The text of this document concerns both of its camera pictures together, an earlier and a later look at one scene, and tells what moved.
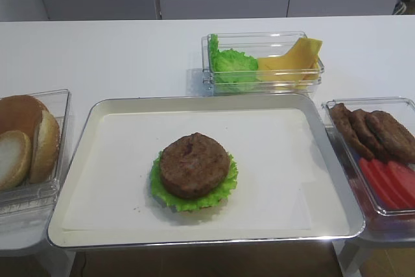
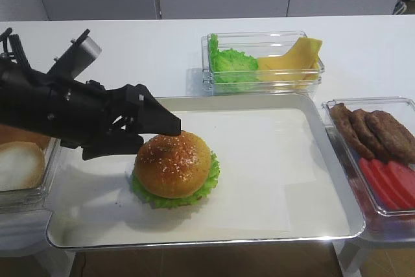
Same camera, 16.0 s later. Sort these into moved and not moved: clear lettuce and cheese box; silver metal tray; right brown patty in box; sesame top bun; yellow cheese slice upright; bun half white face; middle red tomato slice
Moved: sesame top bun
Not moved: bun half white face; middle red tomato slice; right brown patty in box; clear lettuce and cheese box; yellow cheese slice upright; silver metal tray
